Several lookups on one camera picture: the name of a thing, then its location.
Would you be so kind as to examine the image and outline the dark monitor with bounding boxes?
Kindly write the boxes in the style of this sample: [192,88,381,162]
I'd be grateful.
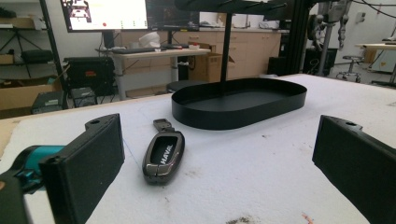
[145,0,201,32]

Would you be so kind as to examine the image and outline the black equipment case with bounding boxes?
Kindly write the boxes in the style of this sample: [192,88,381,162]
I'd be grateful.
[63,56,117,97]

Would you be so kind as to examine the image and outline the dark metal car key fob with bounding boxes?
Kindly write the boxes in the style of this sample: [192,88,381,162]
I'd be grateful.
[142,118,186,187]

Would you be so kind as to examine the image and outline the wooden cabinet counter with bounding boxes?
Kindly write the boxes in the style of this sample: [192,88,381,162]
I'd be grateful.
[120,27,283,80]

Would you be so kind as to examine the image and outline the black aluminium frame post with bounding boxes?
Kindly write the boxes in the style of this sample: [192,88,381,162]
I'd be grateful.
[284,0,316,77]

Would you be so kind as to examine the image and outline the black keyboard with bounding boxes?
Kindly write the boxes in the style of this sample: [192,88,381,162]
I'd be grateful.
[111,47,162,55]

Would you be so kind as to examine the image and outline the black metal shelf rack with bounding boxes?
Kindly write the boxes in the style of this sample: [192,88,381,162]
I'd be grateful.
[0,0,68,110]

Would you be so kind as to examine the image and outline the white height-adjustable desk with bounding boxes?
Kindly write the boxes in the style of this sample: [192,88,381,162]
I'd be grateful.
[96,46,212,101]

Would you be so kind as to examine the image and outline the small black electronics box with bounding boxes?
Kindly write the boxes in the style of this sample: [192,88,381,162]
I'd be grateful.
[70,86,98,108]

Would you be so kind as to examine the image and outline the black oval tray stand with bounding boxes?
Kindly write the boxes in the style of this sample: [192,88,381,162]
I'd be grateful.
[171,0,308,131]

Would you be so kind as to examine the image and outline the round metal stool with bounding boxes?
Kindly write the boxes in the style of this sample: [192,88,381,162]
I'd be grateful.
[335,54,365,84]

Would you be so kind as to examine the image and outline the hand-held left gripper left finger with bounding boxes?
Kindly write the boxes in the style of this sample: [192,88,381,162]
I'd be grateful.
[38,113,126,224]

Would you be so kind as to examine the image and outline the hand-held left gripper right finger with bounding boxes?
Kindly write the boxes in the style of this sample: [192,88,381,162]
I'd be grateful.
[312,114,396,224]

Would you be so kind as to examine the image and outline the large flat cardboard box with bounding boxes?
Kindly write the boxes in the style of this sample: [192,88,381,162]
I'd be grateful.
[0,76,64,119]

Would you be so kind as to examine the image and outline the large monitor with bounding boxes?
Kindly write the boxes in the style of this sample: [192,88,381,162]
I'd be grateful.
[60,0,149,34]

